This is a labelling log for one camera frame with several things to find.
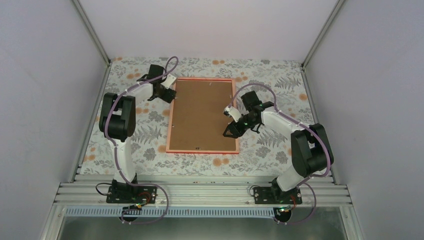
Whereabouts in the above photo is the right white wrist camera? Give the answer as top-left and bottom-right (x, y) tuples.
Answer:
(223, 106), (242, 123)

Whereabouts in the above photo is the floral patterned table cloth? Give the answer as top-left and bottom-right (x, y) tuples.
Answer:
(78, 56), (332, 177)

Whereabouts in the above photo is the brown backing board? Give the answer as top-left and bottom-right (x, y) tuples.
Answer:
(168, 80), (239, 152)

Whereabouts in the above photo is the grey slotted cable duct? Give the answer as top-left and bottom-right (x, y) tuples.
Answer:
(64, 206), (275, 219)

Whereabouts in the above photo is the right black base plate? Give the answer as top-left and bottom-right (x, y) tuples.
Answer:
(253, 186), (303, 205)

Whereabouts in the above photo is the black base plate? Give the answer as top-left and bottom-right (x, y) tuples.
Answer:
(106, 186), (157, 204)
(253, 186), (303, 205)

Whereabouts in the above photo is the aluminium rail base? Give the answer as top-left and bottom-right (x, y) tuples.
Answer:
(53, 174), (353, 207)

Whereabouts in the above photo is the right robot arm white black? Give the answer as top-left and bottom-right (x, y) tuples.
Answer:
(223, 91), (334, 204)

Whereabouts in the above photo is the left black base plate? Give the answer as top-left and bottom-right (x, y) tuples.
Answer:
(106, 186), (157, 204)

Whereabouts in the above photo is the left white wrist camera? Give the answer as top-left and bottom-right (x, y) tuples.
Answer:
(161, 74), (177, 89)

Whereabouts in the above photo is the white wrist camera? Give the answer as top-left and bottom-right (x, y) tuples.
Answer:
(223, 106), (242, 123)
(161, 74), (177, 89)

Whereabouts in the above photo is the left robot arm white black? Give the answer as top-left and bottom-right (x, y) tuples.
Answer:
(99, 64), (177, 203)

